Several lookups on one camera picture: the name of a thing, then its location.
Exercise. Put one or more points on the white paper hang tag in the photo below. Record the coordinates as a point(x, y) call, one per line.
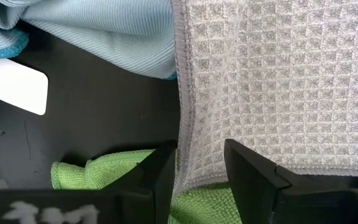
point(17, 87)

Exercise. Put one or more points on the light blue teal-edged towel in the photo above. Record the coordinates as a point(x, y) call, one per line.
point(104, 31)

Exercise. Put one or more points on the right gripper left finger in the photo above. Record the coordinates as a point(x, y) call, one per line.
point(73, 205)

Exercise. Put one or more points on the grey waffle microfiber towel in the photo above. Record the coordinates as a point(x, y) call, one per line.
point(275, 77)

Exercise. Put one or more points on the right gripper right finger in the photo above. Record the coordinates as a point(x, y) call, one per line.
point(291, 202)

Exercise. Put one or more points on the green microfiber towel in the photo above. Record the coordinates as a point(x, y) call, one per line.
point(73, 174)

